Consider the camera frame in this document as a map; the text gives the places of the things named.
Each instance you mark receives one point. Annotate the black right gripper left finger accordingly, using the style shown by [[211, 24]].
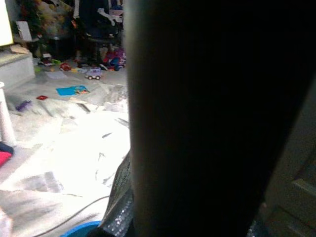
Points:
[[121, 187]]

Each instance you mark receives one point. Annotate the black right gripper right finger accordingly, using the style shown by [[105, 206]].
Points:
[[256, 222]]

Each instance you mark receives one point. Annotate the blue plastic dustpan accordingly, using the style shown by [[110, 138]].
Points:
[[81, 229]]

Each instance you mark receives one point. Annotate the dark wooden door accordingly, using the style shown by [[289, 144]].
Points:
[[293, 177]]

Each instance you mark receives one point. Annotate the blue picture book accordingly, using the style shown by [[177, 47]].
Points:
[[72, 90]]

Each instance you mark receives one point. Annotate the purple toy truck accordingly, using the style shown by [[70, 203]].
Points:
[[93, 73]]

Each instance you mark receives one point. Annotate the small red flat toy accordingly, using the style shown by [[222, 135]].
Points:
[[42, 97]]

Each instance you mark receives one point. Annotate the red and navy cloth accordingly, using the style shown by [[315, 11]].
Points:
[[5, 154]]

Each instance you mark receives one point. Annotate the purple plastic toy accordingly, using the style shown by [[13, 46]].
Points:
[[23, 105]]

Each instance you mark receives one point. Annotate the colourful toy pile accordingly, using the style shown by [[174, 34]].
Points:
[[114, 59]]

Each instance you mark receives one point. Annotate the red toy car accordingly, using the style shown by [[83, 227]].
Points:
[[65, 67]]

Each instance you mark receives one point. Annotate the grey step block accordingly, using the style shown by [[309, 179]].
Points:
[[16, 69]]

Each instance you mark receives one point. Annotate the black office chair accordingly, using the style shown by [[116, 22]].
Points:
[[98, 27]]

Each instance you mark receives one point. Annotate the white board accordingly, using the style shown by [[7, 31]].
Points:
[[5, 22]]

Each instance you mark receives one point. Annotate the white round post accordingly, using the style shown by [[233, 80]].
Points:
[[6, 118]]

